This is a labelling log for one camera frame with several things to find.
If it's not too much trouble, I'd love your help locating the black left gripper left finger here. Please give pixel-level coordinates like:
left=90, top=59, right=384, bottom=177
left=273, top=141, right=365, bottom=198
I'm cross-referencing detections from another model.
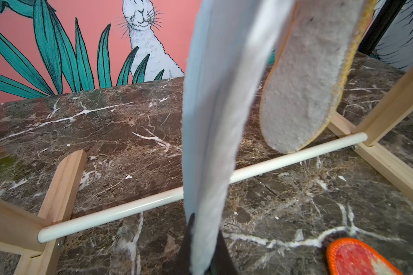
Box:
left=172, top=213, right=195, bottom=275

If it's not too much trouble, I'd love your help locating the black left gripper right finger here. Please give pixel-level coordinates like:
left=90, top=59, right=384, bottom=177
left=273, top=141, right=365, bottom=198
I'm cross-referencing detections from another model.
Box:
left=209, top=230, right=239, bottom=275

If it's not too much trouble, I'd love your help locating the wooden hanger rack frame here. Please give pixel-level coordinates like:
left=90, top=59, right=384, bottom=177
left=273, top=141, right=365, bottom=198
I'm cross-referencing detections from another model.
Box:
left=0, top=51, right=413, bottom=275

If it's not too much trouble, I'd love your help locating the white smooth insole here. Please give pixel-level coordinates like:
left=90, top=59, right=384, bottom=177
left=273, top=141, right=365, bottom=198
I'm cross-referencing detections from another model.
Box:
left=182, top=1, right=295, bottom=275

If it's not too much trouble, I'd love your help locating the yellow-edged insole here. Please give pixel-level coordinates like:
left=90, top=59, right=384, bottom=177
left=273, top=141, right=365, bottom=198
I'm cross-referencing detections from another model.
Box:
left=259, top=1, right=375, bottom=154

